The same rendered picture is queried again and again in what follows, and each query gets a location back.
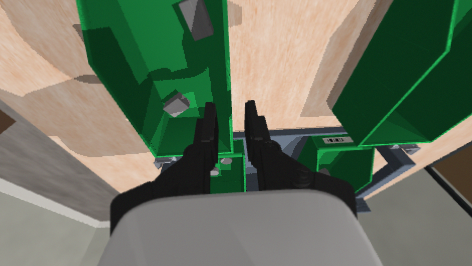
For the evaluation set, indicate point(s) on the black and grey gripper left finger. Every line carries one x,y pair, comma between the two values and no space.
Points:
190,175

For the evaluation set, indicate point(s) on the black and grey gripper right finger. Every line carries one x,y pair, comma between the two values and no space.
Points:
279,171

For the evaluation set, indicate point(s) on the grey metal disc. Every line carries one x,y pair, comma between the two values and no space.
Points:
226,160
214,172

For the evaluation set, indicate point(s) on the dark grey metal shelf rack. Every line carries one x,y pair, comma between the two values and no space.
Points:
292,142

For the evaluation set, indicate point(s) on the green bin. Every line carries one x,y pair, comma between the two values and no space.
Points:
341,157
230,178
409,46
144,54

